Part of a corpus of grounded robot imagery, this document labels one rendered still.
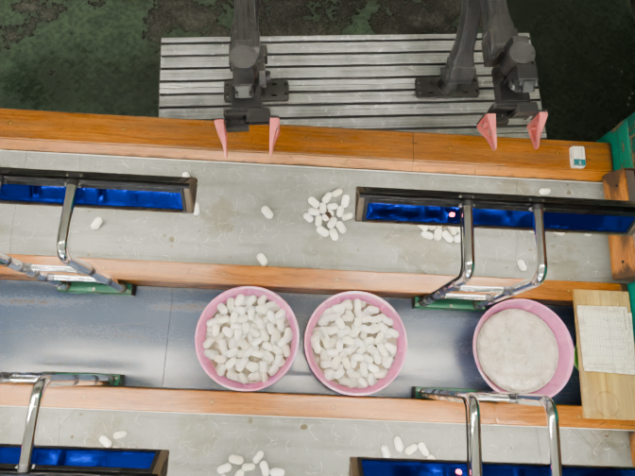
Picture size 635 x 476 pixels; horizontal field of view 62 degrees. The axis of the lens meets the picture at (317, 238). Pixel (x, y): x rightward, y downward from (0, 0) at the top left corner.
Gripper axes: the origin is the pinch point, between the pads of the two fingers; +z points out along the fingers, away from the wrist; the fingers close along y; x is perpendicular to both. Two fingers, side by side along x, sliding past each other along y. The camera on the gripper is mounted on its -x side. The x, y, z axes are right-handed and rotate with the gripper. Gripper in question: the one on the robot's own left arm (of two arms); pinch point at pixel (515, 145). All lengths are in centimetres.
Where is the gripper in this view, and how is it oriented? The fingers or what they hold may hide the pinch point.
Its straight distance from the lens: 129.9
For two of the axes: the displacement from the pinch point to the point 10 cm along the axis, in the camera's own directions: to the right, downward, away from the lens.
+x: -0.5, 2.4, 9.7
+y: 10.0, -0.3, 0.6
